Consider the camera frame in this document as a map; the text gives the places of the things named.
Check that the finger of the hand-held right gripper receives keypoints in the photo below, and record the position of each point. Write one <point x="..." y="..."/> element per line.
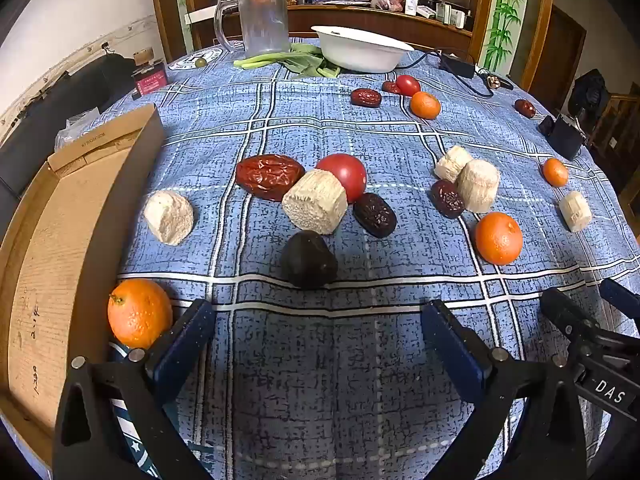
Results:
<point x="622" y="297"/>
<point x="570" y="312"/>

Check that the blue plaid tablecloth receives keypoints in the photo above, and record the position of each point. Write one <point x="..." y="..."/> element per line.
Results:
<point x="350" y="360"/>

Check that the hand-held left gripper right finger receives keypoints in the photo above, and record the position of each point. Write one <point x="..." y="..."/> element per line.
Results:
<point x="450" y="350"/>

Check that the large pale sugarcane chunk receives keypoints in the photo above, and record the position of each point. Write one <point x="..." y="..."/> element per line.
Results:
<point x="315" y="208"/>

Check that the black device at table edge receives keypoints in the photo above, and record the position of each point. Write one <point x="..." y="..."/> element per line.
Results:
<point x="565" y="134"/>

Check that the dark brown jujube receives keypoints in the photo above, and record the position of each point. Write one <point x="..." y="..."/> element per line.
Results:
<point x="375" y="214"/>
<point x="446" y="198"/>

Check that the black jar with red label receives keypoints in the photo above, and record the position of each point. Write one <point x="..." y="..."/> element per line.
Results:
<point x="150" y="81"/>

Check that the white bowl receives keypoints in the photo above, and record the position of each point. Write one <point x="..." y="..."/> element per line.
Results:
<point x="361" y="50"/>

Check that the large red tomato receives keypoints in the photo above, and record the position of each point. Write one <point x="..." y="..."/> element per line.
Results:
<point x="345" y="174"/>

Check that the dark round fruit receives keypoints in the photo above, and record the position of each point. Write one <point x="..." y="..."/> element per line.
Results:
<point x="307" y="260"/>

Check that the rounded pale sugarcane chunk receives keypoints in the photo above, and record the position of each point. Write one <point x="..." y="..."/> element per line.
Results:
<point x="169" y="217"/>

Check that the black leather sofa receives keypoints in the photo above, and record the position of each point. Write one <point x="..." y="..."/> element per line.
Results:
<point x="60" y="105"/>

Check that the wooden cabinet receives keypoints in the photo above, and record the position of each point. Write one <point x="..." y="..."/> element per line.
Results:
<point x="350" y="19"/>

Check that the green leafy vegetable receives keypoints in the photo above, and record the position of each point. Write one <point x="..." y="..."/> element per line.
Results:
<point x="300" y="60"/>

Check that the black bag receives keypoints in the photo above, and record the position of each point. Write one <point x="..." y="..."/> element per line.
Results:
<point x="590" y="91"/>

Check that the small orange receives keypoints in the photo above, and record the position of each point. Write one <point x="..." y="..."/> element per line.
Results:
<point x="555" y="172"/>
<point x="425" y="105"/>

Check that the small pale sugarcane chunk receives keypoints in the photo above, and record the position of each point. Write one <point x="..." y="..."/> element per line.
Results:
<point x="451" y="162"/>

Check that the large orange with stem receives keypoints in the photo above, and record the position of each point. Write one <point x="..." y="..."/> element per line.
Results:
<point x="139" y="312"/>

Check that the brown cardboard box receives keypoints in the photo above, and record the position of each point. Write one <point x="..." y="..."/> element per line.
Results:
<point x="40" y="270"/>

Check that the large red jujube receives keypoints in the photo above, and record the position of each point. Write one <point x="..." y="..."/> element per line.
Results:
<point x="269" y="176"/>

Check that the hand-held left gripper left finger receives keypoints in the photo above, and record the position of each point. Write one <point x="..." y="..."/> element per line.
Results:
<point x="184" y="342"/>

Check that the small red tomato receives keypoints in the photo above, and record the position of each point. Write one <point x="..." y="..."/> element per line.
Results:
<point x="408" y="85"/>

